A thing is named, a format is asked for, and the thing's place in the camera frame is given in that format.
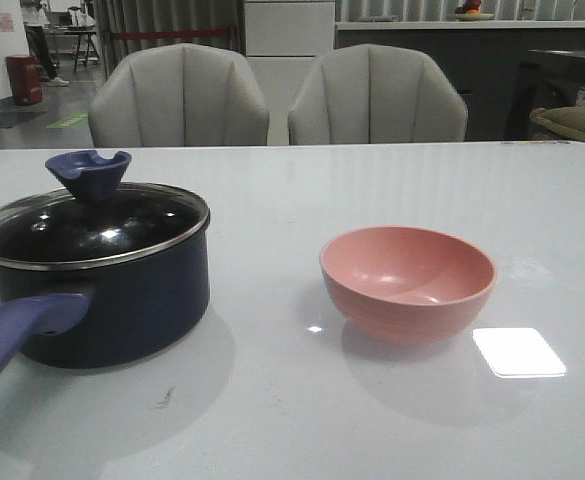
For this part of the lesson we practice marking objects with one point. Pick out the pink bowl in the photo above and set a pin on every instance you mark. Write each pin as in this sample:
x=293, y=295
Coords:
x=407, y=285

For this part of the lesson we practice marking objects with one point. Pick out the glass lid with blue knob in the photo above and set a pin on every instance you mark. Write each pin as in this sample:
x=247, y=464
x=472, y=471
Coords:
x=96, y=219

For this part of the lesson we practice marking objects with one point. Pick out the right grey upholstered chair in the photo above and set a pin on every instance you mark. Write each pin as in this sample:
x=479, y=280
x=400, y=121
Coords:
x=375, y=94

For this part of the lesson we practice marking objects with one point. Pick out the grey upholstered chair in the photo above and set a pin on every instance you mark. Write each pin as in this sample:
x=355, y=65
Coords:
x=182, y=95
x=375, y=94

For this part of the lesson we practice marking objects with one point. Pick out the left grey upholstered chair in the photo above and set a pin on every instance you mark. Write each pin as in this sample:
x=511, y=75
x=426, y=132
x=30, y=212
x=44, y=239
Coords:
x=182, y=95

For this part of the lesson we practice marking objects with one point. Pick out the dark blue saucepan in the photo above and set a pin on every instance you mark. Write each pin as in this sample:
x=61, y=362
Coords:
x=105, y=316

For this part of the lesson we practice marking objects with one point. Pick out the white refrigerator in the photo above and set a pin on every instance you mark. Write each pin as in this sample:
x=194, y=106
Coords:
x=281, y=40

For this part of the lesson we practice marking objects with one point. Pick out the red belt barrier stanchion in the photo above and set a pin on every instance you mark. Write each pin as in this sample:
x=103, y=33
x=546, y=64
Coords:
x=118, y=45

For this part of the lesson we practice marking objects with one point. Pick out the grey kitchen counter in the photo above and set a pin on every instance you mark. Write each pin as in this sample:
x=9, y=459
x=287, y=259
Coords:
x=480, y=58

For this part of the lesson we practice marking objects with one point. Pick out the grey pleated curtain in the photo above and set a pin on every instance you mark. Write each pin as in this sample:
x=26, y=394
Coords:
x=157, y=15

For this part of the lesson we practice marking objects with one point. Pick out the fruit plate on counter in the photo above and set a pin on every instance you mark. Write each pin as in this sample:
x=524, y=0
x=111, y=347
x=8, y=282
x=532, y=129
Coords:
x=470, y=10

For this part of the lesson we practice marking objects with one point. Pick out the background work table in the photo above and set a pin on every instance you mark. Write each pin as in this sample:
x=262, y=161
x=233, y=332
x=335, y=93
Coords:
x=76, y=42

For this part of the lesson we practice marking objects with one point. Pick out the dark washing machine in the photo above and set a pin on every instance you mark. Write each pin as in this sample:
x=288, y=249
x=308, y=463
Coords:
x=545, y=79

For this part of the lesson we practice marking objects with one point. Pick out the red trash bin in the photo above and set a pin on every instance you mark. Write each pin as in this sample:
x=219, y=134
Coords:
x=24, y=79

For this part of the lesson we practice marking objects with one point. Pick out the tan cushion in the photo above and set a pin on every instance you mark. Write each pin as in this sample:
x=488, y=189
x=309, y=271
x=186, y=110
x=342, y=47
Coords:
x=565, y=123

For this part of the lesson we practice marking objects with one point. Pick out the person in white shirt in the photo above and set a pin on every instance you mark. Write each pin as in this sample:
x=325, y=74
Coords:
x=34, y=19

